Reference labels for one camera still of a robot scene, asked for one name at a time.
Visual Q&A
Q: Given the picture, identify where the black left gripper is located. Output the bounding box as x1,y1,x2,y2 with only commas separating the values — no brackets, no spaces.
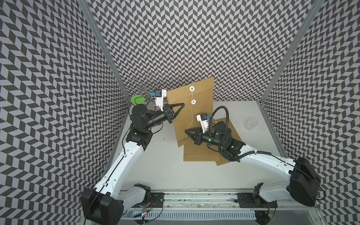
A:
144,102,184,130

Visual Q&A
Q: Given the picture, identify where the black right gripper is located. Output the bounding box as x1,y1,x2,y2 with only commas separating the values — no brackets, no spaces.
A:
184,126,225,148

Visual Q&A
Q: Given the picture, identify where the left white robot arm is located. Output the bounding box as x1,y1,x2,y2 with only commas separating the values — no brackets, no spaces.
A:
81,103,185,225

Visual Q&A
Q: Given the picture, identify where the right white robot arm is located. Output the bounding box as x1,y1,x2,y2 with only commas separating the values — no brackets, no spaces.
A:
185,122,321,208

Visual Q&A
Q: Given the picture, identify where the green plastic goblet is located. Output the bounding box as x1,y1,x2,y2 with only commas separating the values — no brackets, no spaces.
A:
131,95,146,105

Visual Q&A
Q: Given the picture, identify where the clear plastic cup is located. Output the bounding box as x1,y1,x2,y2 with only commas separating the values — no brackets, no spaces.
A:
245,117,258,130

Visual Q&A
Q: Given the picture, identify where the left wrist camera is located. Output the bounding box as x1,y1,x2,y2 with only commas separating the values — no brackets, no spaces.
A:
151,89,167,111

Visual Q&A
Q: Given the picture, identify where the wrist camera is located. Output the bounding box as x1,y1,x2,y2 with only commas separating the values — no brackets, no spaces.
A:
196,113,211,134
151,89,167,111

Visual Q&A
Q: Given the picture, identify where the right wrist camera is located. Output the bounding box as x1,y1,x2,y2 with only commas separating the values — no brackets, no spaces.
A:
196,113,211,134

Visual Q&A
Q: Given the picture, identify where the metal wire cup rack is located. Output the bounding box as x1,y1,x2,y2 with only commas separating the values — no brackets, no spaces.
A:
121,73,159,97

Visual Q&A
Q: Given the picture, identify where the aluminium front rail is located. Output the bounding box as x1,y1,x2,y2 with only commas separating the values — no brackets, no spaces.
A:
87,190,318,211

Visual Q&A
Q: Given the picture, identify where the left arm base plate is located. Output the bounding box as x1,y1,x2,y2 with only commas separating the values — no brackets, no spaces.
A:
133,192,165,208

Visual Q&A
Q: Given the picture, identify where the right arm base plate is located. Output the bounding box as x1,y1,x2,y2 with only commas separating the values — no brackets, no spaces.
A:
235,193,278,209

